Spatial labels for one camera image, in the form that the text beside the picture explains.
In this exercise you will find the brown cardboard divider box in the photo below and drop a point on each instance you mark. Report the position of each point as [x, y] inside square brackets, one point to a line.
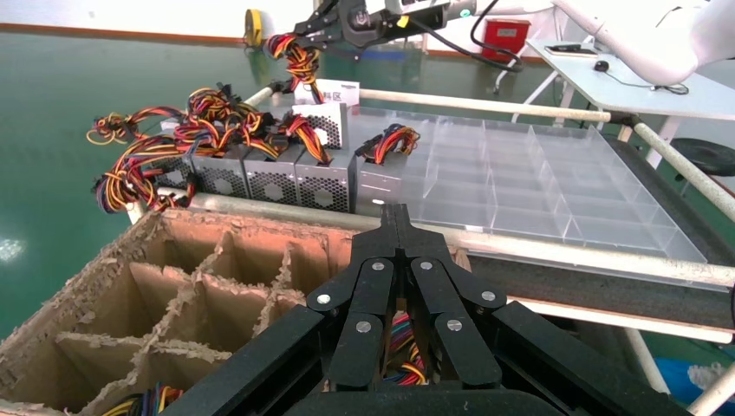
[189, 287]

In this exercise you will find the red box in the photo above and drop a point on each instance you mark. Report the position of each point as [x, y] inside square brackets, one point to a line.
[508, 37]

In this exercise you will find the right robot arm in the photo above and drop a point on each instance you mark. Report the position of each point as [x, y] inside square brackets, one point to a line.
[660, 34]

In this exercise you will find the clear acrylic divider tray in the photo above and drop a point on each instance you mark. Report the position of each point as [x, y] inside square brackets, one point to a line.
[517, 189]

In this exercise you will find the white label sign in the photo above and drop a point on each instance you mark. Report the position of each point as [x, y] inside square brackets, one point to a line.
[339, 92]

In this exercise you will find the yellow tape roll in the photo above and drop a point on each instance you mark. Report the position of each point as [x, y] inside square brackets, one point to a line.
[255, 23]

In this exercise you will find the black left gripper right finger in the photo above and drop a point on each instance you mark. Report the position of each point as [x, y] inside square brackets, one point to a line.
[436, 287]

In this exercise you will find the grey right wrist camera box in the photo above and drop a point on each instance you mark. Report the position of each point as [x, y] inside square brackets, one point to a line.
[419, 6]

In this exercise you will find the white side table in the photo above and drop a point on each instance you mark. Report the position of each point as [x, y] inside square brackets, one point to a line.
[574, 74]

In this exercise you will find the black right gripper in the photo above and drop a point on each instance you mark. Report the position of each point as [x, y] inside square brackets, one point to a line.
[370, 23]

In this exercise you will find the black computer mouse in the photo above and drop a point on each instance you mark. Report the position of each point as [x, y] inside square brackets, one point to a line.
[601, 65]

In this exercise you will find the black round stool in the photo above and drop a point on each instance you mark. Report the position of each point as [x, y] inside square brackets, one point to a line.
[706, 158]

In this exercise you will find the black phone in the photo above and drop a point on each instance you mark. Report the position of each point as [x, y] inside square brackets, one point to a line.
[571, 50]

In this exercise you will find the blue bag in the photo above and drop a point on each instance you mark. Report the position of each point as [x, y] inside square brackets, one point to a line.
[677, 379]

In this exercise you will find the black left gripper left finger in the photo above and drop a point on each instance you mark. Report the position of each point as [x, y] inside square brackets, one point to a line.
[367, 287]

